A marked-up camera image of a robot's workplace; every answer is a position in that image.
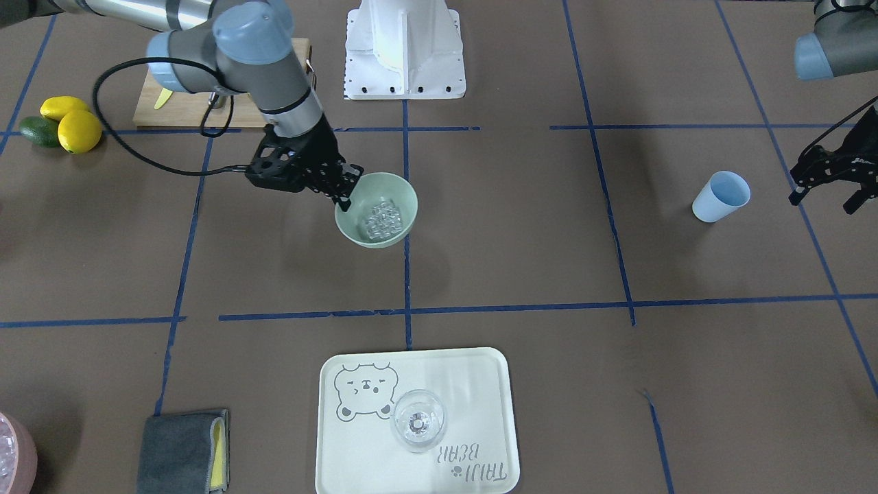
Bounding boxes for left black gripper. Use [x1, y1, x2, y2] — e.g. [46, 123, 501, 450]
[788, 123, 877, 215]

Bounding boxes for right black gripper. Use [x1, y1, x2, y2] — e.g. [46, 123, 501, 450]
[276, 117, 364, 212]

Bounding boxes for green ceramic bowl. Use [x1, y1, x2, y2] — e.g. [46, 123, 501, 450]
[333, 172, 419, 249]

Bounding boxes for light blue plastic cup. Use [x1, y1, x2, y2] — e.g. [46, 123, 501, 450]
[691, 171, 752, 223]

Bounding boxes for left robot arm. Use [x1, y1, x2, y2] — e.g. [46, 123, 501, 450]
[788, 1, 877, 215]

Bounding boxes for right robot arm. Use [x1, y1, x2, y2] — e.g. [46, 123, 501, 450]
[2, 1, 364, 212]

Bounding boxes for ice cubes in bowl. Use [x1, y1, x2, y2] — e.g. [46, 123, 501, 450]
[359, 198, 404, 243]

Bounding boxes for pink bowl with ice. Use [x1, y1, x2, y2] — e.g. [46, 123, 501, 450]
[1, 412, 38, 493]

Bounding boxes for wooden cutting board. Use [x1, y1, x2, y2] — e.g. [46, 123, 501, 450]
[132, 38, 313, 129]

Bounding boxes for yellow plastic knife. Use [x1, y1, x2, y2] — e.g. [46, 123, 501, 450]
[153, 88, 174, 110]

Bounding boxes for clear wine glass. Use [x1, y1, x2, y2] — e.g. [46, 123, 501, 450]
[391, 390, 448, 454]

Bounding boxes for cream bear tray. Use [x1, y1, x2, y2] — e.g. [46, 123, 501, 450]
[316, 347, 521, 493]

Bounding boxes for yellow lemon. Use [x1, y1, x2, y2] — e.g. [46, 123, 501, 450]
[58, 110, 103, 154]
[40, 95, 91, 123]

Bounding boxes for grey folded cloth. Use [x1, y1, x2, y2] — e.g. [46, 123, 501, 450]
[135, 408, 230, 493]

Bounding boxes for dark green lime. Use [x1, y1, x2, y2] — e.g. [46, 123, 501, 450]
[19, 116, 62, 149]

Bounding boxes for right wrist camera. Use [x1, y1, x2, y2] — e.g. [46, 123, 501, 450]
[244, 124, 305, 193]

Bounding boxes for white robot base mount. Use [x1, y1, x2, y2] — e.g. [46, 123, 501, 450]
[343, 1, 467, 101]

